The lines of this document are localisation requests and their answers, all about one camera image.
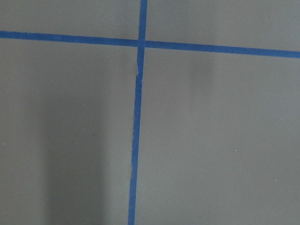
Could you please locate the blue tape line crosswise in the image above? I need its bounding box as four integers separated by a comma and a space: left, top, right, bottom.
0, 30, 300, 59

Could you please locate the blue tape line lengthwise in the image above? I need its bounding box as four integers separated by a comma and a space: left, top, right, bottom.
127, 0, 148, 225

